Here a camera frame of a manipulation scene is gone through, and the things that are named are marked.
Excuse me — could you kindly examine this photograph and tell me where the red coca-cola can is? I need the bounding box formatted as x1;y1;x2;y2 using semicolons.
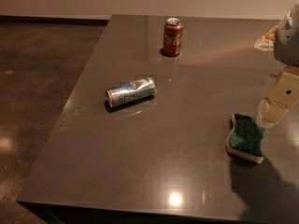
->
164;18;184;57

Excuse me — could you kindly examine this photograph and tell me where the silver blue redbull can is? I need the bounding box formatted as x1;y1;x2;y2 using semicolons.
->
107;77;156;108

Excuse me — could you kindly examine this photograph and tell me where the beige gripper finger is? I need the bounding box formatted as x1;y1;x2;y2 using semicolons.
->
256;66;299;128
254;25;278;51

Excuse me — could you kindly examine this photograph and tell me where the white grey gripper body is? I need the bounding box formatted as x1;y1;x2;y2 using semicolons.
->
274;1;299;66

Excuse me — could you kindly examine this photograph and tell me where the green yellow sponge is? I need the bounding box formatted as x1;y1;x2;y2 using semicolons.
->
225;113;264;164

